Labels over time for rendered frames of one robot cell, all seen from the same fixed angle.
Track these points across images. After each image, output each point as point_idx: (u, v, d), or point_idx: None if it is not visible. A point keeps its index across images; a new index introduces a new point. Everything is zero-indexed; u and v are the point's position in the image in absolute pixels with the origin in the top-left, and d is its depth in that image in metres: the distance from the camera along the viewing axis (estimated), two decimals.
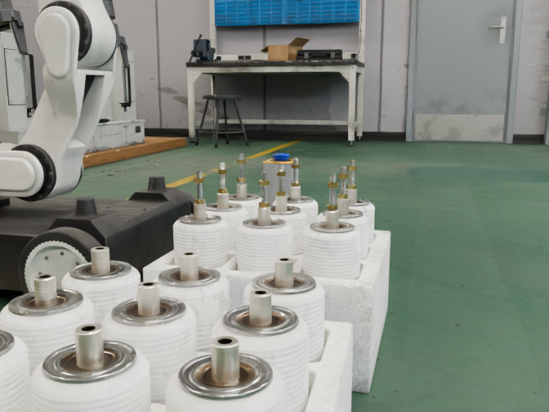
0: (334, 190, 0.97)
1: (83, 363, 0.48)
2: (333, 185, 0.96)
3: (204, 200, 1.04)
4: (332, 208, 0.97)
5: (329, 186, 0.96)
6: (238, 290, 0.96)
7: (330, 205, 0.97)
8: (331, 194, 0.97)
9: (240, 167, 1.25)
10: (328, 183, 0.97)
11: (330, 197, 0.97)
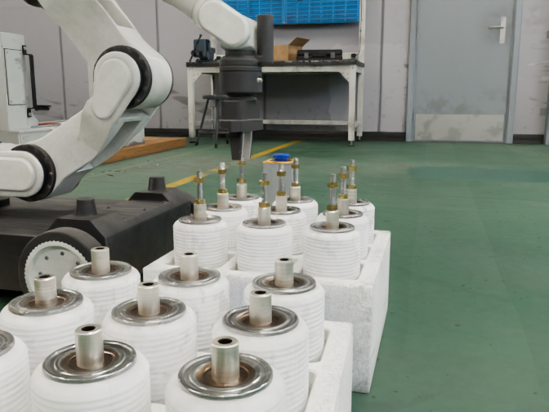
0: (334, 190, 0.97)
1: (83, 363, 0.48)
2: (333, 185, 0.96)
3: (204, 200, 1.04)
4: (332, 208, 0.97)
5: (329, 186, 0.96)
6: (238, 290, 0.96)
7: (330, 205, 0.97)
8: (331, 194, 0.97)
9: (240, 167, 1.26)
10: (328, 183, 0.97)
11: (330, 197, 0.97)
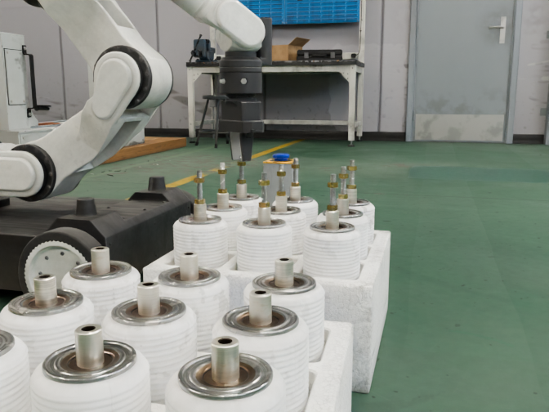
0: (334, 190, 0.97)
1: (83, 363, 0.48)
2: (333, 185, 0.96)
3: (204, 200, 1.04)
4: (332, 208, 0.97)
5: (329, 186, 0.96)
6: (238, 290, 0.96)
7: (330, 205, 0.97)
8: (331, 194, 0.97)
9: (243, 169, 1.26)
10: (328, 183, 0.97)
11: (330, 197, 0.97)
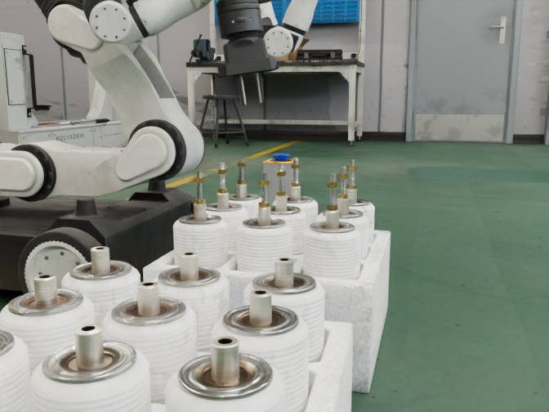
0: (334, 190, 0.97)
1: (83, 363, 0.48)
2: (333, 185, 0.96)
3: (204, 200, 1.04)
4: (332, 208, 0.97)
5: (329, 186, 0.96)
6: (238, 290, 0.96)
7: (330, 205, 0.97)
8: (331, 194, 0.97)
9: (239, 170, 1.25)
10: (328, 183, 0.97)
11: (330, 197, 0.97)
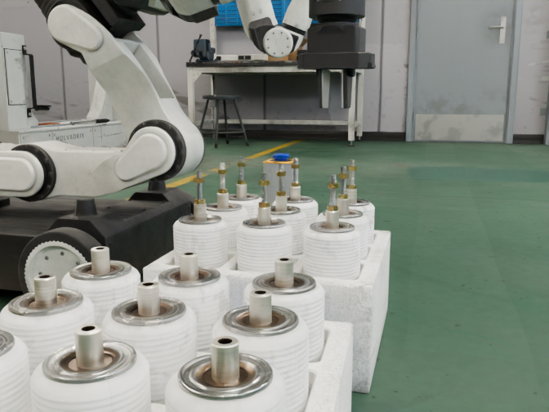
0: (334, 191, 0.97)
1: (83, 363, 0.48)
2: (335, 185, 0.96)
3: (204, 200, 1.04)
4: (334, 209, 0.97)
5: (330, 187, 0.96)
6: (238, 290, 0.96)
7: (332, 206, 0.97)
8: (332, 195, 0.97)
9: (239, 170, 1.25)
10: (328, 184, 0.96)
11: (330, 198, 0.97)
